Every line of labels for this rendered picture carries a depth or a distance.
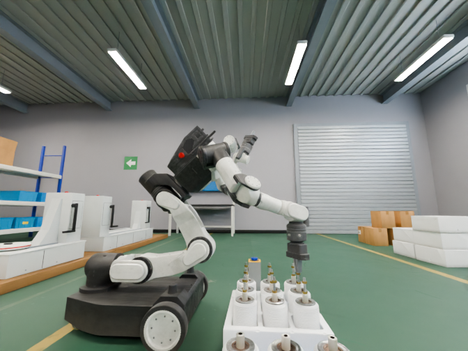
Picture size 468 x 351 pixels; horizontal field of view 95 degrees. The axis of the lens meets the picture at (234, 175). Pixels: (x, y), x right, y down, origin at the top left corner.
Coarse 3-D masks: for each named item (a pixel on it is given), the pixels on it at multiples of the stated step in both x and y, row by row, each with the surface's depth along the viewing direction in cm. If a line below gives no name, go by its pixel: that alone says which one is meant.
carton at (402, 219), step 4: (396, 212) 390; (400, 212) 381; (404, 212) 381; (408, 212) 380; (412, 212) 379; (396, 216) 390; (400, 216) 380; (404, 216) 380; (408, 216) 379; (396, 220) 390; (400, 220) 379; (404, 220) 379; (408, 220) 378; (396, 224) 391; (400, 224) 379; (404, 224) 377; (408, 224) 377
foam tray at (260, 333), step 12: (228, 312) 90; (288, 312) 90; (228, 324) 81; (288, 324) 83; (324, 324) 81; (228, 336) 77; (252, 336) 76; (264, 336) 76; (276, 336) 76; (300, 336) 75; (312, 336) 75; (324, 336) 74; (264, 348) 75; (312, 348) 74
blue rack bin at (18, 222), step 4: (16, 220) 421; (20, 220) 428; (24, 220) 436; (28, 220) 443; (32, 220) 451; (12, 224) 420; (16, 224) 421; (20, 224) 429; (24, 224) 436; (28, 224) 443; (32, 224) 452
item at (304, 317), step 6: (294, 300) 86; (294, 306) 83; (300, 306) 80; (306, 306) 80; (312, 306) 80; (318, 306) 81; (294, 312) 83; (300, 312) 80; (306, 312) 79; (312, 312) 79; (318, 312) 81; (294, 318) 83; (300, 318) 80; (306, 318) 78; (312, 318) 78; (318, 318) 80; (294, 324) 82; (300, 324) 79; (306, 324) 78; (312, 324) 78; (318, 324) 80
